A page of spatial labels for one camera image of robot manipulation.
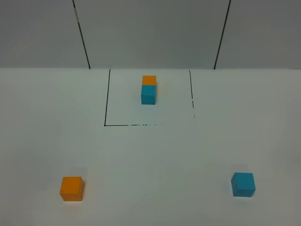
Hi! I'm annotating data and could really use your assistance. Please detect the blue wooden cube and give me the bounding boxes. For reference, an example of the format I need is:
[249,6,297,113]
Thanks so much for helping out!
[231,172,256,197]

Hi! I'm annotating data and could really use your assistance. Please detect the orange template block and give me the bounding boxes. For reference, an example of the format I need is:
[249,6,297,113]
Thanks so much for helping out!
[142,75,157,86]

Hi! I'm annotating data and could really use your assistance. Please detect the blue template block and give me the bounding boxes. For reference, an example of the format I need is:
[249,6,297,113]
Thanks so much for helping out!
[141,85,157,105]

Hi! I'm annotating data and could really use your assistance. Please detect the orange wooden cube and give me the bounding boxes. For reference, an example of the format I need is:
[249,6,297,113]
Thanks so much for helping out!
[60,177,85,202]

